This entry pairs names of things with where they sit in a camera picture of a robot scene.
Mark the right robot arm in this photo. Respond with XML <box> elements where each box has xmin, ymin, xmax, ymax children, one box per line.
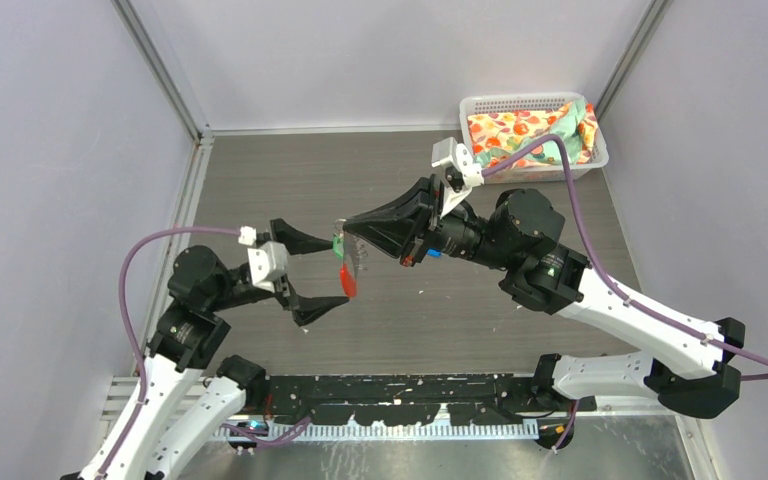
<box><xmin>343</xmin><ymin>176</ymin><xmax>745</xmax><ymax>419</ymax></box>

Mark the green key tag key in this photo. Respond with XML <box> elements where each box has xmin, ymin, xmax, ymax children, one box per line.
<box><xmin>332</xmin><ymin>234</ymin><xmax>345</xmax><ymax>259</ymax></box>

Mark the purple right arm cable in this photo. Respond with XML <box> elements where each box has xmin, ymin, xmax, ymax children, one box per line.
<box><xmin>481</xmin><ymin>134</ymin><xmax>768</xmax><ymax>453</ymax></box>

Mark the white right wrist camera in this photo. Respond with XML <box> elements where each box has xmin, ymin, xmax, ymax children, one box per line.
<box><xmin>431</xmin><ymin>137</ymin><xmax>485</xmax><ymax>218</ymax></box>

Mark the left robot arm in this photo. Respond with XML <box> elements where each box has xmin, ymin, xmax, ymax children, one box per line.
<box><xmin>71</xmin><ymin>218</ymin><xmax>349</xmax><ymax>479</ymax></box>

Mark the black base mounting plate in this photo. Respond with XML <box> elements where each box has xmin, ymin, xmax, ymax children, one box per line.
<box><xmin>242</xmin><ymin>373</ymin><xmax>573</xmax><ymax>426</ymax></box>

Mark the white plastic basket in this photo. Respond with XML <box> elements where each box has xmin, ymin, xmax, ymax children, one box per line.
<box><xmin>459</xmin><ymin>92</ymin><xmax>609</xmax><ymax>179</ymax></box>

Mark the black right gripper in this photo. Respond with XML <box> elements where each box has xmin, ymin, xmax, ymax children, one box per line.
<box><xmin>343</xmin><ymin>172</ymin><xmax>516</xmax><ymax>271</ymax></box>

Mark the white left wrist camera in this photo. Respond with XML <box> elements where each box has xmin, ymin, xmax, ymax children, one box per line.
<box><xmin>238</xmin><ymin>226</ymin><xmax>289</xmax><ymax>293</ymax></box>

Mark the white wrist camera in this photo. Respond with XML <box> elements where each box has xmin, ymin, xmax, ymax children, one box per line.
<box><xmin>431</xmin><ymin>137</ymin><xmax>485</xmax><ymax>218</ymax></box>
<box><xmin>238</xmin><ymin>226</ymin><xmax>289</xmax><ymax>293</ymax></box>

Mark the colourful patterned cloth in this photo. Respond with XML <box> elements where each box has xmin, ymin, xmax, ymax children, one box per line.
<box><xmin>465</xmin><ymin>99</ymin><xmax>599</xmax><ymax>168</ymax></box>

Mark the red key tag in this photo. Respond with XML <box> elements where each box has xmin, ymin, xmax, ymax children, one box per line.
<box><xmin>339</xmin><ymin>264</ymin><xmax>357</xmax><ymax>298</ymax></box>

